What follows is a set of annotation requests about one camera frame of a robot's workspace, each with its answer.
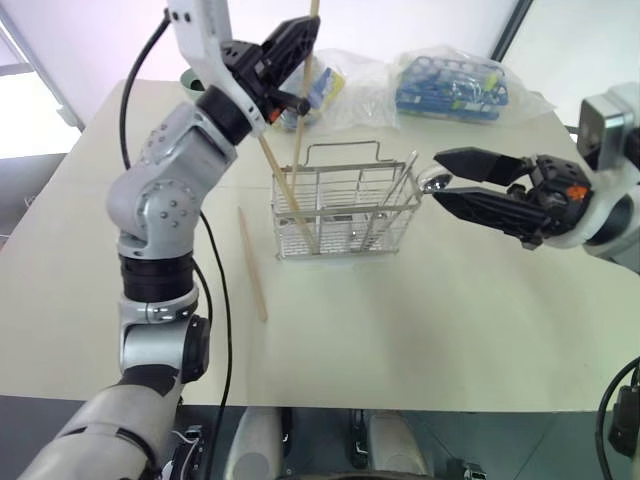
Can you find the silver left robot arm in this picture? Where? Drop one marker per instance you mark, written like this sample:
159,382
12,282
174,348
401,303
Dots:
160,200

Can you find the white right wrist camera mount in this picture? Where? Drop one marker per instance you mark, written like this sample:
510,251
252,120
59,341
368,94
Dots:
607,125

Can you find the metal spoon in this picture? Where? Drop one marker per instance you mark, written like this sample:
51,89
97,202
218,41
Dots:
431,181

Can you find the grey metal frame post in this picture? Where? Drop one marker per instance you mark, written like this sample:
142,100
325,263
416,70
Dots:
30,50

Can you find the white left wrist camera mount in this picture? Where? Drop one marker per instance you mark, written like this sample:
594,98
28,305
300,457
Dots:
200,30

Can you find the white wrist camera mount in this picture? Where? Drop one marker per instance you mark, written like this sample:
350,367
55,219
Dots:
607,125
200,30

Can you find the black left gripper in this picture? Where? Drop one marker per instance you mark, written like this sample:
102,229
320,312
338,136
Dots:
245,62

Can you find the dark frame post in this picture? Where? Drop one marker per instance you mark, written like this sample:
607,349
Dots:
510,27

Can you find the blue and yellow package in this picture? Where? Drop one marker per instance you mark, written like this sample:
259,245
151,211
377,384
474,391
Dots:
327,82

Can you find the wooden chopstick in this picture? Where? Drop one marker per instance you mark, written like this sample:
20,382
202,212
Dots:
251,265
280,175
301,135

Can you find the clear plastic bag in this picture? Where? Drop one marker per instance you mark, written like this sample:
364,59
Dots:
365,95
525,100

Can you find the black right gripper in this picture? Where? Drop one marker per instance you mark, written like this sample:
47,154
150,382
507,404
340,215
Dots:
560,195

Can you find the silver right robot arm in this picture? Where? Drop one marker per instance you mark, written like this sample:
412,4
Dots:
625,250

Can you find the pale green cup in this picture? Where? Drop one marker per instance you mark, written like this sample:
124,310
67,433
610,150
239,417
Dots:
190,85

